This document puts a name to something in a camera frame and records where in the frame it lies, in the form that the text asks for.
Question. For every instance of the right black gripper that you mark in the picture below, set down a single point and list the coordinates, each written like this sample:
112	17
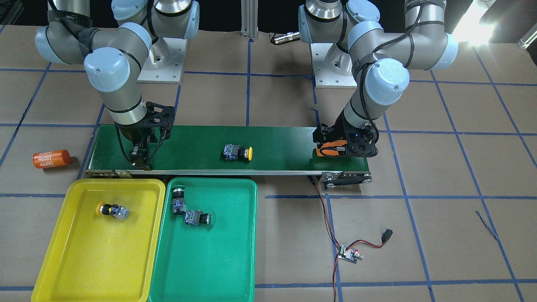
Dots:
131	133

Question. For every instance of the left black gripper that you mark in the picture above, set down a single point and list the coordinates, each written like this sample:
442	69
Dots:
327	135

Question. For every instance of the plain orange cylinder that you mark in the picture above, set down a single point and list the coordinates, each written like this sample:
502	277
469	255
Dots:
332	149

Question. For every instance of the green push button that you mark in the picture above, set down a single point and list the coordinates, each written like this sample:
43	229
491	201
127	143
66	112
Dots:
179	207
197	218

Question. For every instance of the yellow push button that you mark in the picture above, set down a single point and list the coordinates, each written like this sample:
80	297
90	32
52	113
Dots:
236	152
114	210

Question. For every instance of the orange cylinder marked 4680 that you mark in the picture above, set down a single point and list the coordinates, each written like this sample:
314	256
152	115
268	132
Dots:
57	158

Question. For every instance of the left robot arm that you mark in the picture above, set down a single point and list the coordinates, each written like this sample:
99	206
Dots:
380	61

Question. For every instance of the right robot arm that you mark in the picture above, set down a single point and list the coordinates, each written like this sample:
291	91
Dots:
113	60

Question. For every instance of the green conveyor belt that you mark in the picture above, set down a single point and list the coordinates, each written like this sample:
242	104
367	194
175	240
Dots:
197	150

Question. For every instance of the black barrel connector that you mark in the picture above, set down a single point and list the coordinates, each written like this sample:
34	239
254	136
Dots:
386	235

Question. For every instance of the small green circuit board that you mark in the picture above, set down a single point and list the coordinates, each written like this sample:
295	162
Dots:
349	254

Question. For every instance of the yellow plastic tray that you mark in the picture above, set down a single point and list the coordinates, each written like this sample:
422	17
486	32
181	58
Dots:
98	258

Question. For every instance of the green plastic tray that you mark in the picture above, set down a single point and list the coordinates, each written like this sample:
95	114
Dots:
207	263

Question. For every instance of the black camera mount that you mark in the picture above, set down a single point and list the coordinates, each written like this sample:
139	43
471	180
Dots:
159	120

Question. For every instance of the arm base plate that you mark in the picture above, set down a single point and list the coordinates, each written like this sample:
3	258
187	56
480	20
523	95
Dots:
332	67
165	62

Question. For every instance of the aluminium profile post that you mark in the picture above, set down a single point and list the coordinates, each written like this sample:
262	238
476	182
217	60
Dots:
249	19

